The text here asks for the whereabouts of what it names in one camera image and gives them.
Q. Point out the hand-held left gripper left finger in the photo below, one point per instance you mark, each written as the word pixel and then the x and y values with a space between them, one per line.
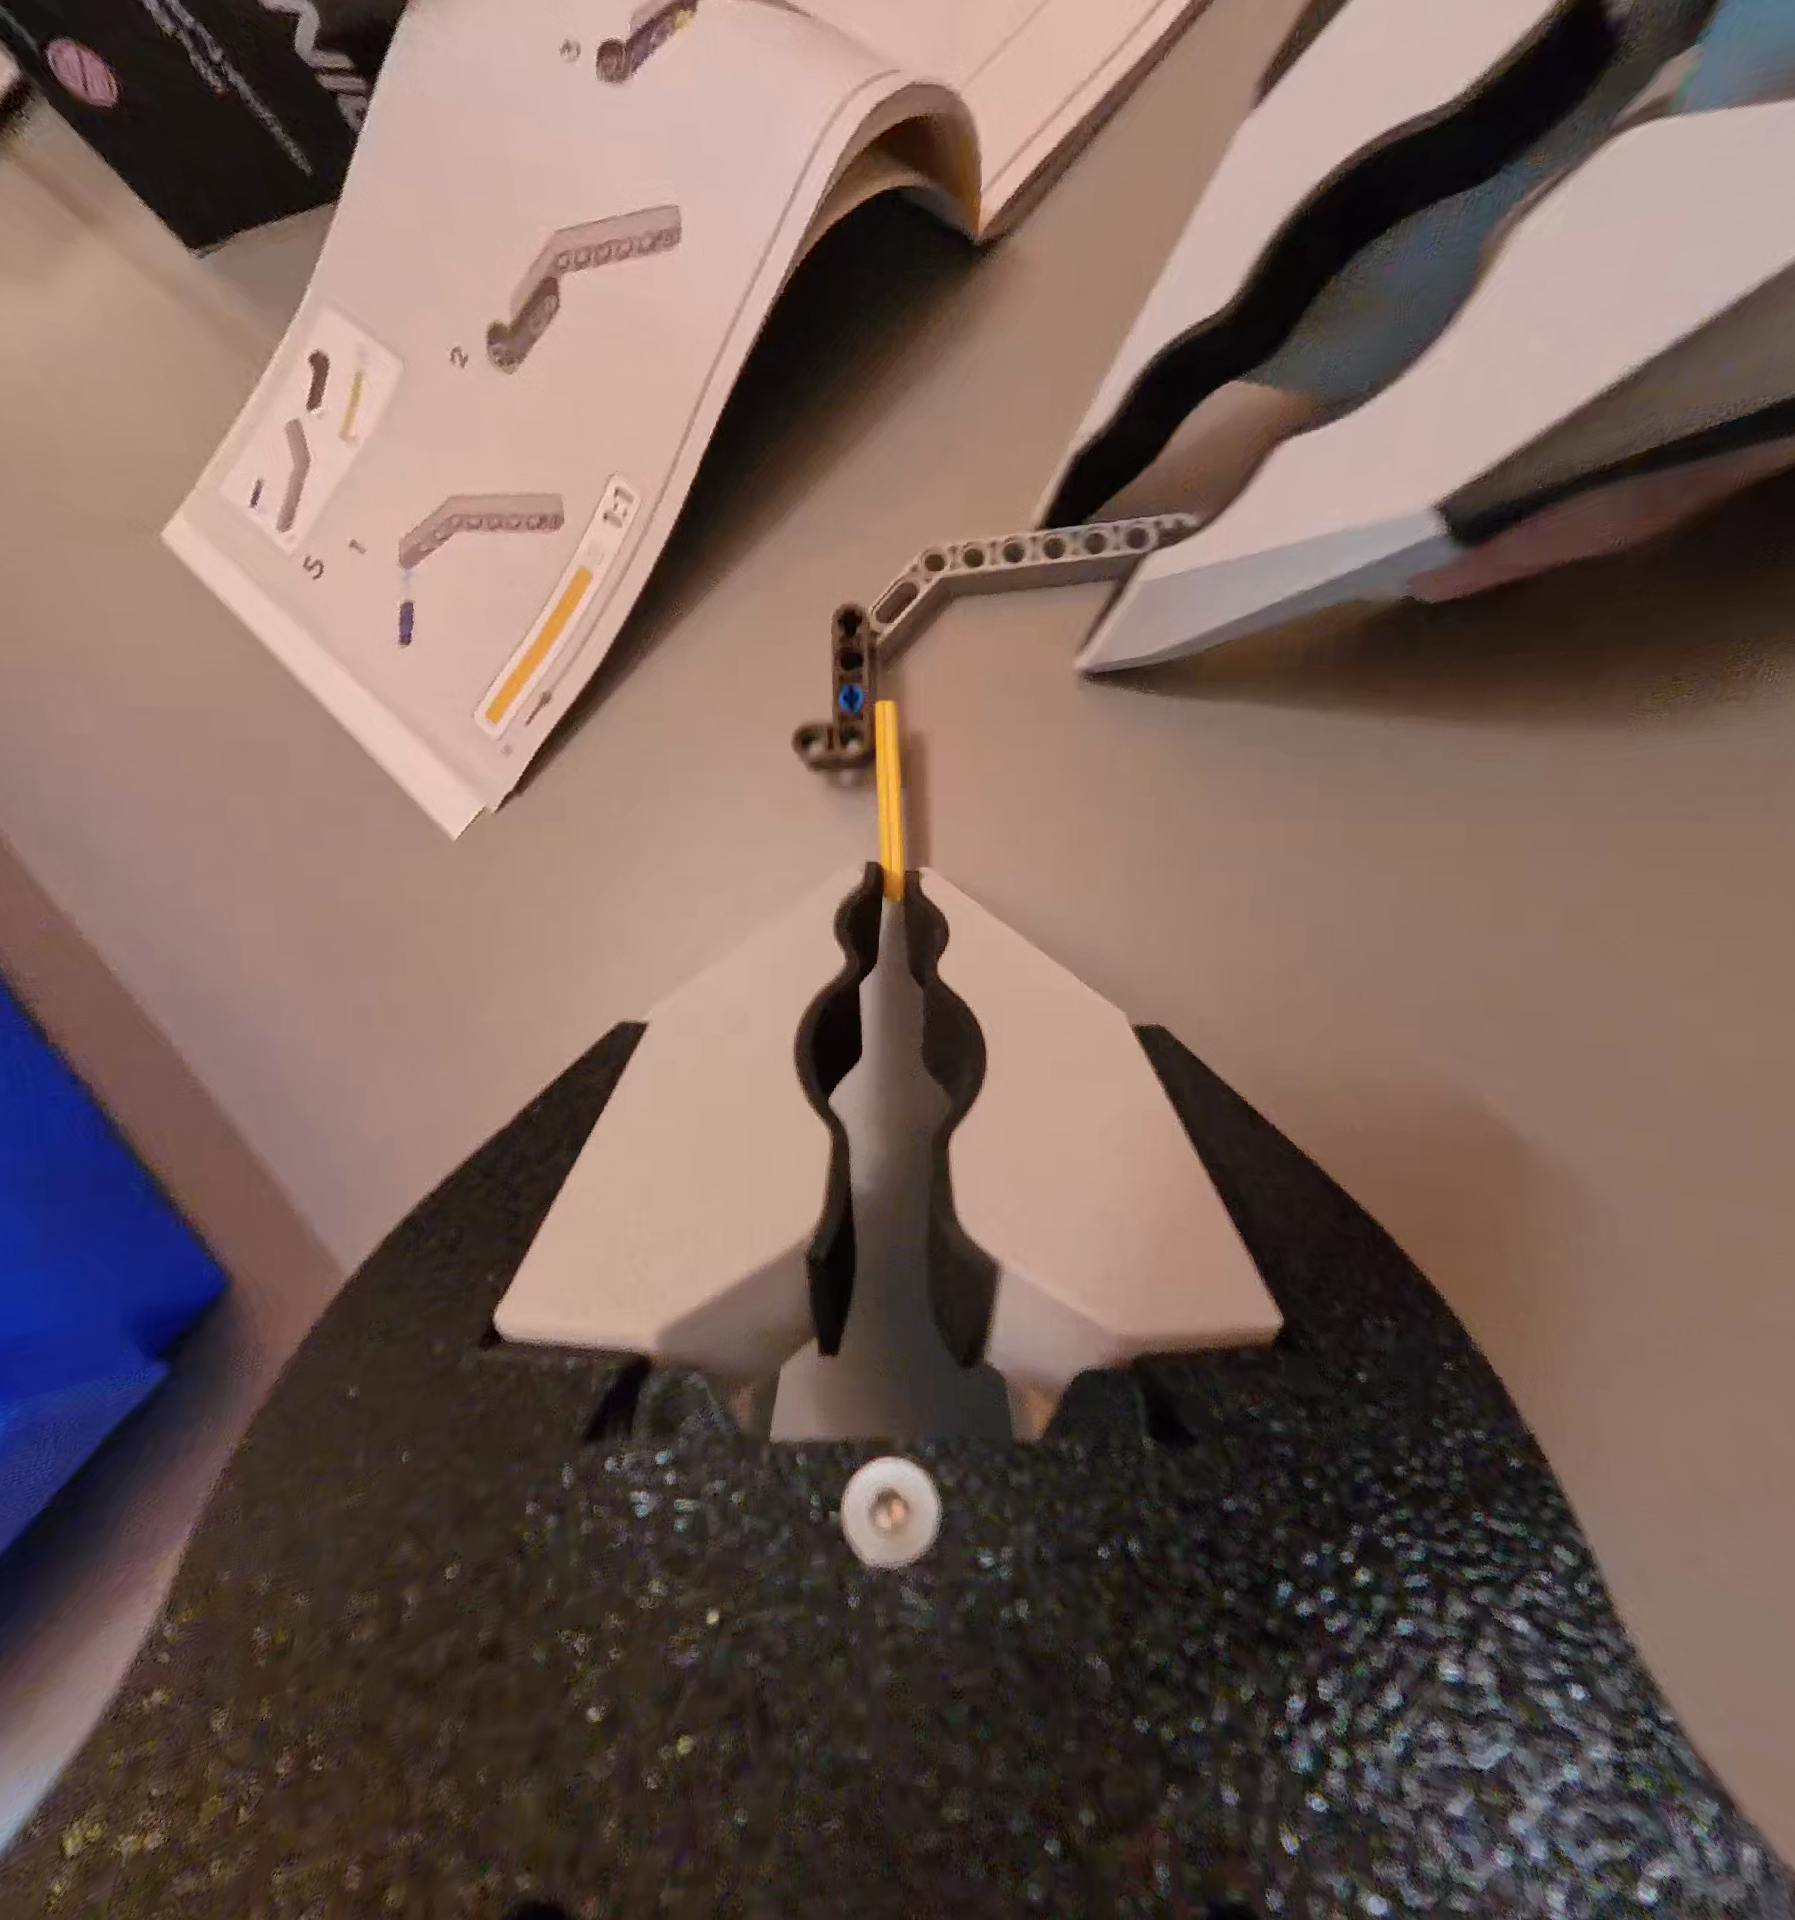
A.
pixel 673 1184

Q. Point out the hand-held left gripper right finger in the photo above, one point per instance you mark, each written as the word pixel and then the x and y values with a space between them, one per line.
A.
pixel 1107 1184

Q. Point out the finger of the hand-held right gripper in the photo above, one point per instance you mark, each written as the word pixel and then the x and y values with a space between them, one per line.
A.
pixel 1588 330
pixel 1285 194

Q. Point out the grey bent toy beam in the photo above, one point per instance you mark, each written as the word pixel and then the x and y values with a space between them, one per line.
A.
pixel 1047 547

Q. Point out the yellow toy axle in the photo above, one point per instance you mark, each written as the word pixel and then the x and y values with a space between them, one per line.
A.
pixel 890 795

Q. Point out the black toy connector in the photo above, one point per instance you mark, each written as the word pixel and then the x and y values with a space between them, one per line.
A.
pixel 855 644

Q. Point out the grey desk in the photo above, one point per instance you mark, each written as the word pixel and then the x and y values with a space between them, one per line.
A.
pixel 1364 932

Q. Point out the blue plastic bin with label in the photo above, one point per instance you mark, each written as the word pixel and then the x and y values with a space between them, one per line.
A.
pixel 44 1229

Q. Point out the white instruction booklet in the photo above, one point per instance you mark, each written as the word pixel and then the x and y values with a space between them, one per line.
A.
pixel 539 421

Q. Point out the black toy set box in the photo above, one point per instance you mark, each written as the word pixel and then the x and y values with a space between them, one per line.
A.
pixel 208 119

